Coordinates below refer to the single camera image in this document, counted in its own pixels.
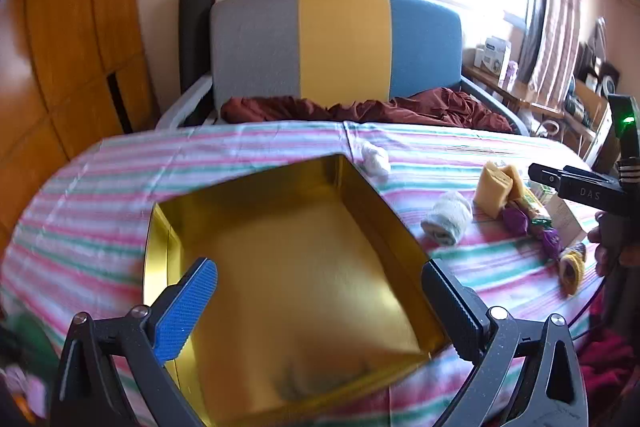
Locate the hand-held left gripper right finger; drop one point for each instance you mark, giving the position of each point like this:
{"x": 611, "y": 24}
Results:
{"x": 452, "y": 307}

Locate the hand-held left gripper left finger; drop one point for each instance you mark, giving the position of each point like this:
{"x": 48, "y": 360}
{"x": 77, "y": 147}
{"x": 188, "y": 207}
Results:
{"x": 185, "y": 307}

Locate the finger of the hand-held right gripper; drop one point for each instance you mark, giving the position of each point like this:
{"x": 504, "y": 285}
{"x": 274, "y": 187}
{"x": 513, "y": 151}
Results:
{"x": 585, "y": 192}

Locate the white printed box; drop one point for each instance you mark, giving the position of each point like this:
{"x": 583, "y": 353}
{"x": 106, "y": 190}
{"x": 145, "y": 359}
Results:
{"x": 565, "y": 217}

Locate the green-edged snack packet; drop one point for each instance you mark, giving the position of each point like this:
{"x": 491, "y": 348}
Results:
{"x": 539, "y": 207}

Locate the purple snack packet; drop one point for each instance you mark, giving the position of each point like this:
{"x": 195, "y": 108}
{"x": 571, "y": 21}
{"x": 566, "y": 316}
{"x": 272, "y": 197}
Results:
{"x": 550, "y": 241}
{"x": 515, "y": 219}

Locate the square metal tin box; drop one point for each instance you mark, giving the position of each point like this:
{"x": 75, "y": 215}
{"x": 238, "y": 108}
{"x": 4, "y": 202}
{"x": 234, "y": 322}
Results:
{"x": 300, "y": 282}

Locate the person's right hand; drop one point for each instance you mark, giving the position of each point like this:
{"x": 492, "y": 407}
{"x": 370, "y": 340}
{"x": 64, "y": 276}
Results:
{"x": 599, "y": 252}

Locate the yellow rolled sock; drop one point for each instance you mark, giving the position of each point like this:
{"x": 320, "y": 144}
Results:
{"x": 572, "y": 269}

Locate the wooden side table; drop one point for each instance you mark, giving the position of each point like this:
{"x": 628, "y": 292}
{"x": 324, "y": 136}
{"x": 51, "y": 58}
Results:
{"x": 540, "y": 107}

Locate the white rolled sock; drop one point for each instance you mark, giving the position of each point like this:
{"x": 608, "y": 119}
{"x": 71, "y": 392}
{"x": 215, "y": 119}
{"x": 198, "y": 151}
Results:
{"x": 447, "y": 217}

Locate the small purple bottle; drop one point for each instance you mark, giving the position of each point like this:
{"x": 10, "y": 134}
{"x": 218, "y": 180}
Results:
{"x": 510, "y": 74}

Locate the striped bed sheet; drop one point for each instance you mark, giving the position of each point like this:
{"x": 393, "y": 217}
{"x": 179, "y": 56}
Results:
{"x": 100, "y": 207}

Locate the patterned beige curtain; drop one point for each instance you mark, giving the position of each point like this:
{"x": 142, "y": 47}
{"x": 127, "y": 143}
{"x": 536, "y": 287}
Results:
{"x": 555, "y": 7}

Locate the white appliance box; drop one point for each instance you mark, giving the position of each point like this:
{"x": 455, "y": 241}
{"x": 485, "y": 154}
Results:
{"x": 492, "y": 54}

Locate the pink red garment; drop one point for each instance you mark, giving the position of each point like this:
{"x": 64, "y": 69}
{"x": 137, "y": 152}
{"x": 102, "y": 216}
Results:
{"x": 610, "y": 367}

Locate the maroon cloth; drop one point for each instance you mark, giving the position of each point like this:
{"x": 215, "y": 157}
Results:
{"x": 350, "y": 112}

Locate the black rolled mat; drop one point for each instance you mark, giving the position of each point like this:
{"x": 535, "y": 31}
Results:
{"x": 196, "y": 32}

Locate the grey yellow blue headboard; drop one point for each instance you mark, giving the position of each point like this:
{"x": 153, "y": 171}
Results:
{"x": 340, "y": 42}

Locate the wooden wardrobe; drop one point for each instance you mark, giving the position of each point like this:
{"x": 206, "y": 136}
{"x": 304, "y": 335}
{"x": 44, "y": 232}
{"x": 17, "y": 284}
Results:
{"x": 65, "y": 32}

